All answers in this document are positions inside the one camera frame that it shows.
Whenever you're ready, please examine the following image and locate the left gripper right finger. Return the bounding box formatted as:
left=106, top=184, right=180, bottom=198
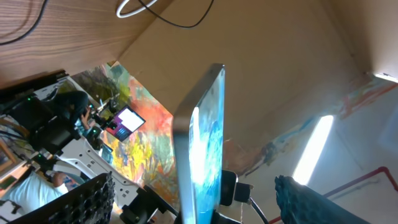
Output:
left=275, top=175, right=369, bottom=224

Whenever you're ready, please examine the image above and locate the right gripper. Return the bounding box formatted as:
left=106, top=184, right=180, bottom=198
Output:
left=214, top=170, right=252, bottom=224

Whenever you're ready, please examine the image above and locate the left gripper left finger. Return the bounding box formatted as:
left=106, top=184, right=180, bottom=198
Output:
left=10, top=173, right=115, bottom=224

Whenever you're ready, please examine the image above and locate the smartphone with teal screen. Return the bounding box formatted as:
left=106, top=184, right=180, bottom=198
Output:
left=172, top=63, right=225, bottom=224

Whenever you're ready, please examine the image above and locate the black USB charging cable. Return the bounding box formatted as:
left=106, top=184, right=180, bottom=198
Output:
left=0, top=0, right=215, bottom=46

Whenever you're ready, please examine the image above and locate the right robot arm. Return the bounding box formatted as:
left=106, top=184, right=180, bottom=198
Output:
left=6, top=90, right=235, bottom=223

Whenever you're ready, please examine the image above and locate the ceiling strip light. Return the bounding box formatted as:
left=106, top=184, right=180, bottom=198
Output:
left=292, top=115, right=334, bottom=185

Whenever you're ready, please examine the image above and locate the person in white shirt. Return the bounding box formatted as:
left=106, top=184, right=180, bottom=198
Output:
left=1, top=172, right=68, bottom=215

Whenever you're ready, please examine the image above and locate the laptop with bright screen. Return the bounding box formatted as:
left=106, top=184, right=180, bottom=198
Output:
left=105, top=106, right=146, bottom=142

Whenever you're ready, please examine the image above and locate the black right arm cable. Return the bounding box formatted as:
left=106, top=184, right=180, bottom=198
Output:
left=248, top=196, right=270, bottom=224

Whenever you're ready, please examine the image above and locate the colourful wall painting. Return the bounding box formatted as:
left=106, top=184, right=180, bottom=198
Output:
left=72, top=63, right=180, bottom=208

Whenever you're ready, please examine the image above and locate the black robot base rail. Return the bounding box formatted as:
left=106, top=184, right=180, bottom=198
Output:
left=1, top=70, right=69, bottom=104

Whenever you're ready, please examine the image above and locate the white power strip cord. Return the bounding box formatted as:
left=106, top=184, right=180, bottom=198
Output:
left=116, top=0, right=159, bottom=19

